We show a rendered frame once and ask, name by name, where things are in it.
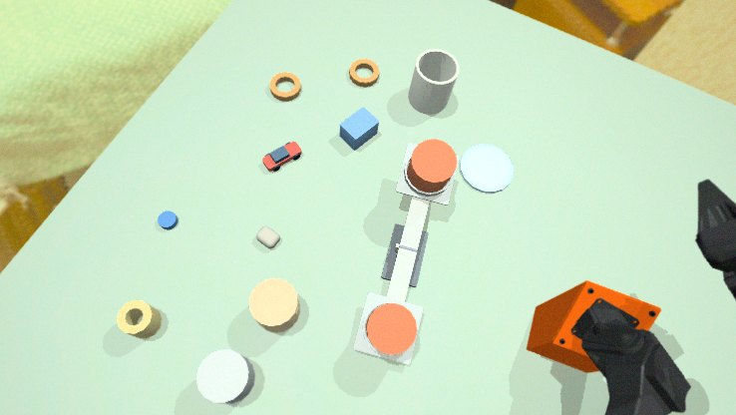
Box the grey open cup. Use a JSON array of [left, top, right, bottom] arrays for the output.
[[408, 50, 460, 115]]

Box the pale blue round dish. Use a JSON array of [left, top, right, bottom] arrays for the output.
[[460, 144, 514, 194]]

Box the blue cylinder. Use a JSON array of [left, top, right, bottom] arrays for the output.
[[158, 211, 179, 229]]

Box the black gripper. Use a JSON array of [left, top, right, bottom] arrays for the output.
[[695, 179, 736, 300]]

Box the light blue block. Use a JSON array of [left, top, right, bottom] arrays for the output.
[[339, 107, 379, 151]]

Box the orange-brown cup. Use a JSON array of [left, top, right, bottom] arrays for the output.
[[407, 139, 457, 193], [366, 303, 417, 355]]

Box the small white rounded block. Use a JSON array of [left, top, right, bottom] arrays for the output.
[[256, 226, 280, 248]]

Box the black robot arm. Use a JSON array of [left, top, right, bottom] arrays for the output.
[[571, 297, 692, 415]]

